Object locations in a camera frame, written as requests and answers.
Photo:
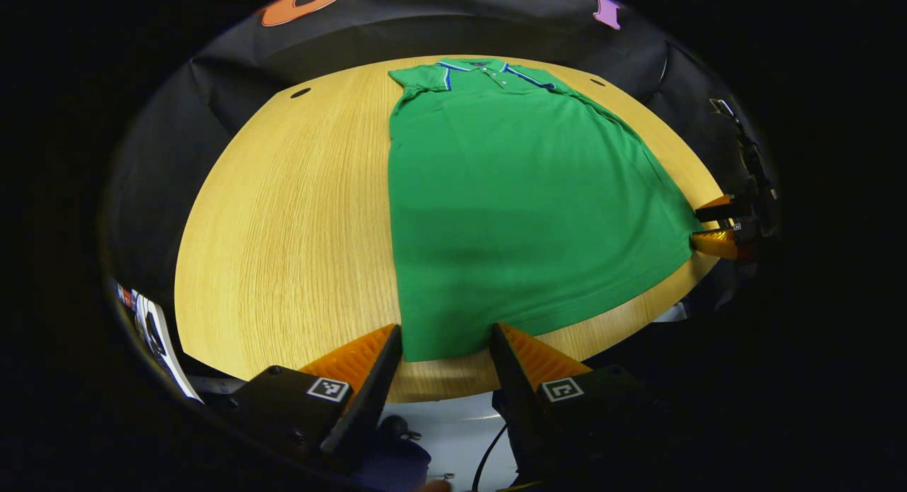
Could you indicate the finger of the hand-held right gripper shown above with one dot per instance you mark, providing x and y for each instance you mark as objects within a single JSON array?
[
  {"x": 719, "y": 244},
  {"x": 723, "y": 210}
]

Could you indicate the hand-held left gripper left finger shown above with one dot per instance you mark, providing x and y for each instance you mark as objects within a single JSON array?
[{"x": 368, "y": 400}]

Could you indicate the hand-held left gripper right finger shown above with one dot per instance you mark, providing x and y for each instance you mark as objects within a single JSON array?
[{"x": 517, "y": 400}]

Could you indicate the green T-shirt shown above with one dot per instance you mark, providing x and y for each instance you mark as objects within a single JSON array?
[{"x": 517, "y": 215}]

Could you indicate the dark blue object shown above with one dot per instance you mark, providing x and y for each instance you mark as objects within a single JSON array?
[{"x": 397, "y": 453}]

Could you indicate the white side desk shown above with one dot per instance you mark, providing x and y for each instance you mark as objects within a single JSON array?
[{"x": 159, "y": 336}]

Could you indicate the computer monitor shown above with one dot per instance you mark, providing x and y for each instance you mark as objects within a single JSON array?
[{"x": 125, "y": 297}]

